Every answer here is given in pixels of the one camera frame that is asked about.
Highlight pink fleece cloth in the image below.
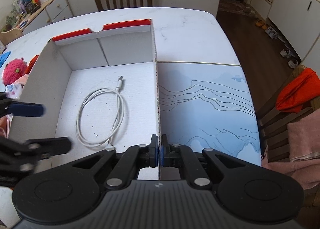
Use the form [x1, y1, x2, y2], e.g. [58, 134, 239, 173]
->
[1, 74, 29, 138]

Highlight white usb cable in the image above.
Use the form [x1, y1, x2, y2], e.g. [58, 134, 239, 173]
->
[75, 75, 126, 152]

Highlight red white shoe box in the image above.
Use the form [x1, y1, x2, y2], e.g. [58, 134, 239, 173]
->
[9, 19, 159, 171]

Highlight printed face mask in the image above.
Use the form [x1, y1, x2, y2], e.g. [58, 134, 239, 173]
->
[4, 83, 23, 100]

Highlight pink plush ball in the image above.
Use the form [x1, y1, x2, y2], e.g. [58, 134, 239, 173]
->
[2, 58, 28, 86]

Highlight blue rubber glove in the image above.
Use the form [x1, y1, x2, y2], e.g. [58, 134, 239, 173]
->
[0, 51, 11, 67]

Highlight small wooden child chair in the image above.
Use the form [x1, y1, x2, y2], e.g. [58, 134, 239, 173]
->
[0, 28, 23, 46]

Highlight white sideboard cabinet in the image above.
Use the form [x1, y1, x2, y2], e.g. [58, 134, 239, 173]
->
[17, 0, 74, 35]

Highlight pink towel on chair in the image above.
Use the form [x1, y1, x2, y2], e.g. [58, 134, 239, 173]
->
[261, 110, 319, 190]

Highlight red garment on chair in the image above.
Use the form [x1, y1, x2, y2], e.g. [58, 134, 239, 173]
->
[275, 68, 319, 113]

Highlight white wall cabinet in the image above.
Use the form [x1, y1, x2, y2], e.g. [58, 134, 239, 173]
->
[251, 0, 319, 60]

